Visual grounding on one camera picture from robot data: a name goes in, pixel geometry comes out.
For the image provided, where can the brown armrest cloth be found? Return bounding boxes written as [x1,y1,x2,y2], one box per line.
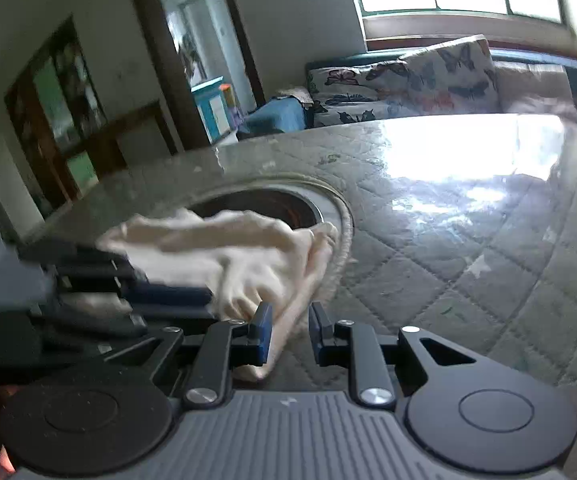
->
[275,87,315,109]

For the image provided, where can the teal kitchen cabinet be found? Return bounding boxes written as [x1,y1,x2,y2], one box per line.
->
[190,76,242,144]

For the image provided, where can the grey sofa cushion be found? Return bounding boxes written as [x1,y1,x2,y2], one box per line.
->
[492,60,577,122]

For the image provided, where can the round black induction cooktop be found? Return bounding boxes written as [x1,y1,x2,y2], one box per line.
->
[187,189,327,232]

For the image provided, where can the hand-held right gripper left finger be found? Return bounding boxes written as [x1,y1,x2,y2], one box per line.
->
[101,301,274,408]

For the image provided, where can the wooden side counter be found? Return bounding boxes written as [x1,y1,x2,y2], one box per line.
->
[86,100,180,177]

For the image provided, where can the long butterfly print pillow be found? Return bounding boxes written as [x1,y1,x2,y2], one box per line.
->
[307,60,419,129]

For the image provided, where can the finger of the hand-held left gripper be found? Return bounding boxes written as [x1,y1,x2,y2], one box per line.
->
[27,302,220,341]
[17,240,215,307]

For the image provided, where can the wooden display cabinet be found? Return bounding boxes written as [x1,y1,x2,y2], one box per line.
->
[3,15,110,202]

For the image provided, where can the cream garment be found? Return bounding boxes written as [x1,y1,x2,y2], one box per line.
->
[96,207,341,382]

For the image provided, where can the blue armrest blanket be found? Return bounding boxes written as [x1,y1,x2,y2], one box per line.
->
[241,97,310,137]

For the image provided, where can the dark wooden door frame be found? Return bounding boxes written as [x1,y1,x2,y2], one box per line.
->
[126,0,268,155]

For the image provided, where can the hanging clothes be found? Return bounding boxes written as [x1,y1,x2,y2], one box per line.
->
[177,34,207,82]

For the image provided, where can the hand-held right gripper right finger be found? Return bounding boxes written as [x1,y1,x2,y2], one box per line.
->
[308,301,484,408]

